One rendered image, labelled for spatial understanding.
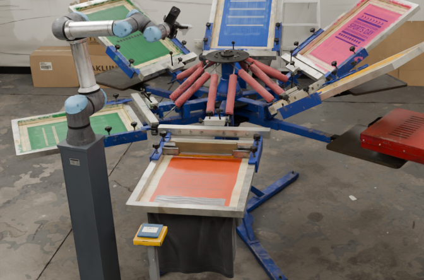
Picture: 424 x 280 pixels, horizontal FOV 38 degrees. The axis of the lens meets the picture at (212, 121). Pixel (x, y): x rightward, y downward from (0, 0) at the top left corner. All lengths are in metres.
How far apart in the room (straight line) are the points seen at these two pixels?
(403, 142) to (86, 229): 1.77
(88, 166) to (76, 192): 0.20
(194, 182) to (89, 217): 0.60
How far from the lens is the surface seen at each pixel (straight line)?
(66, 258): 4.50
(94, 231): 3.43
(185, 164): 3.45
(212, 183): 3.23
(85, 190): 3.32
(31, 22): 8.30
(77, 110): 3.16
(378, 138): 3.42
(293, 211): 4.80
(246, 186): 3.12
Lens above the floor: 2.52
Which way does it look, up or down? 23 degrees down
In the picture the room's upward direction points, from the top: 3 degrees counter-clockwise
